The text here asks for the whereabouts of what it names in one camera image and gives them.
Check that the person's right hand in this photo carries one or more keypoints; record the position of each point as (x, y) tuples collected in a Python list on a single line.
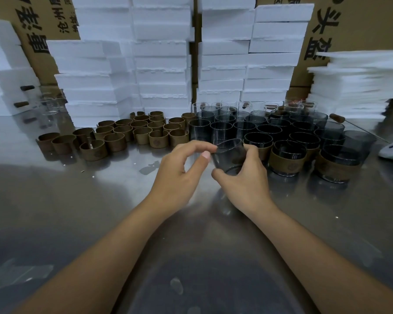
[(252, 192)]

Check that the person's left hand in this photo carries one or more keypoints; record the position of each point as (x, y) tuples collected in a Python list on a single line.
[(173, 186)]

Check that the smoky transparent plastic cup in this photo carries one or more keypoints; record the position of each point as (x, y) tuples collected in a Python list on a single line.
[(227, 156), (288, 147), (340, 153), (258, 137), (304, 138)]

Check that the group of brown sleeve rings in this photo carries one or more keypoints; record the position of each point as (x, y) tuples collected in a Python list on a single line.
[(158, 140)]

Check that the cluster of transparent plastic cups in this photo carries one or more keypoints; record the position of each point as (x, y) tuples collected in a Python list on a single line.
[(199, 130)]

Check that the bunch of clear plastic cups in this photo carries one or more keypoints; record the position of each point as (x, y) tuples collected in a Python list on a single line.
[(50, 104)]

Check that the person's right forearm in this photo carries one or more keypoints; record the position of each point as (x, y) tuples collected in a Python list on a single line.
[(324, 268)]

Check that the person's left forearm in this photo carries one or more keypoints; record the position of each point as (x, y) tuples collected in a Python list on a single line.
[(95, 268)]

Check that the tall stack white foam blocks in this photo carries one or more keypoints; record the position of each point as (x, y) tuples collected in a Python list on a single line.
[(150, 58)]

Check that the stepped stack white foam blocks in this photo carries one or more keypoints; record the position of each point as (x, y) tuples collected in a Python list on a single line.
[(222, 62)]

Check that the stack of thin foam sheets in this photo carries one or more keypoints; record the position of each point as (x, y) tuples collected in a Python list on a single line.
[(350, 88)]

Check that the brown cork stick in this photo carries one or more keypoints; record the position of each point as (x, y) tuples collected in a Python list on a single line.
[(27, 87), (21, 104)]

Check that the stack of white foam blocks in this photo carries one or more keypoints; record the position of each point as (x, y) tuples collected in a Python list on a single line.
[(1, 75)]

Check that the large printed cardboard box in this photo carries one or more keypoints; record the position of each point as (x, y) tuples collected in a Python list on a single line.
[(366, 22)]

